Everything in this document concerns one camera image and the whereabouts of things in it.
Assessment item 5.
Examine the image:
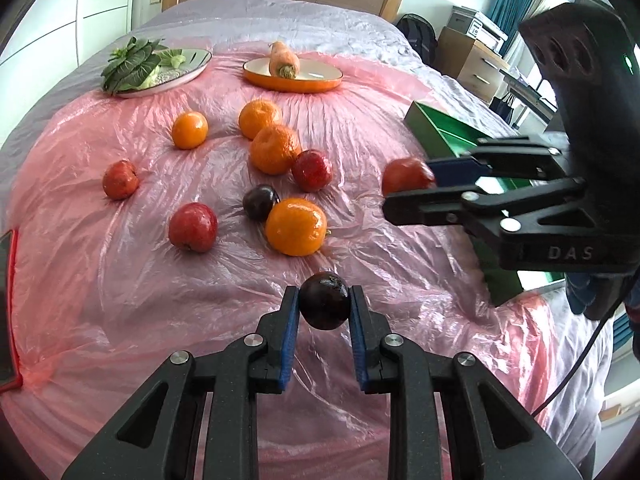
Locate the red apple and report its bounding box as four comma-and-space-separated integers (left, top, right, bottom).
168, 203, 218, 254
291, 150, 333, 193
102, 159, 140, 200
381, 157, 437, 196

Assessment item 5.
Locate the dark purple plum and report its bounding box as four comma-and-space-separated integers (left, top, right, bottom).
297, 272, 350, 330

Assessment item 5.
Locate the large orange front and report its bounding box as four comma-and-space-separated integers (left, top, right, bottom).
265, 198, 328, 257

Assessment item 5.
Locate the orange mandarin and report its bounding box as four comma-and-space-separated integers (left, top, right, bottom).
238, 99, 282, 140
250, 124, 302, 176

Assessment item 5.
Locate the orange mandarin back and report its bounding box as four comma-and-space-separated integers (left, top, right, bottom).
238, 99, 282, 140

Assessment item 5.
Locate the small orange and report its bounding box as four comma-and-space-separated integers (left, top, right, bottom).
171, 112, 208, 151

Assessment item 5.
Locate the blue gloved right hand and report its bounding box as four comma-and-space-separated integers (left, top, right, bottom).
564, 271, 640, 326

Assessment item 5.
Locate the dark blue paper bag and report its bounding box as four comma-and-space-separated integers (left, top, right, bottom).
489, 91, 515, 125

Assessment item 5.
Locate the desk by window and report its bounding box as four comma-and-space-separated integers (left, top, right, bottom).
499, 68, 556, 125

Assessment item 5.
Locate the green metal tray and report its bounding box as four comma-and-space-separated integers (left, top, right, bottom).
405, 102, 564, 307

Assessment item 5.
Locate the wooden drawer cabinet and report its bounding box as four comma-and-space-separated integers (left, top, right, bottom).
434, 27, 509, 104

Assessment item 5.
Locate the grey printer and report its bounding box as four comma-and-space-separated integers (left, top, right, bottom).
447, 6, 508, 53

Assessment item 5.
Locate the black backpack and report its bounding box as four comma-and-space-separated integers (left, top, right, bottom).
396, 13, 438, 66

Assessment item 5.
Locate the smartphone in red case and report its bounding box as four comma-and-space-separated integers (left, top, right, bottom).
0, 230, 23, 393

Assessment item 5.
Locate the orange ceramic dish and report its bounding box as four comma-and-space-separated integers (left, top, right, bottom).
243, 58, 343, 93

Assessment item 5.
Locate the pink plastic sheet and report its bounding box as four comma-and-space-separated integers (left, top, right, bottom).
0, 39, 561, 480

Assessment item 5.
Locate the orange carrot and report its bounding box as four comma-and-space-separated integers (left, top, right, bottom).
268, 41, 300, 79

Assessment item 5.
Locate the patterned grey plate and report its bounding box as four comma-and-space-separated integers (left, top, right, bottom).
114, 48, 213, 99

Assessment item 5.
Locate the green leafy vegetable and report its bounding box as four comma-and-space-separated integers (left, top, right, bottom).
101, 37, 171, 96

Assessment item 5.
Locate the white wardrobe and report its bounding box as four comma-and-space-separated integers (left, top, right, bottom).
1, 0, 162, 140

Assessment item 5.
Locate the black cable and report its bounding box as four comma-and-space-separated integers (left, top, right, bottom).
530, 278, 634, 418

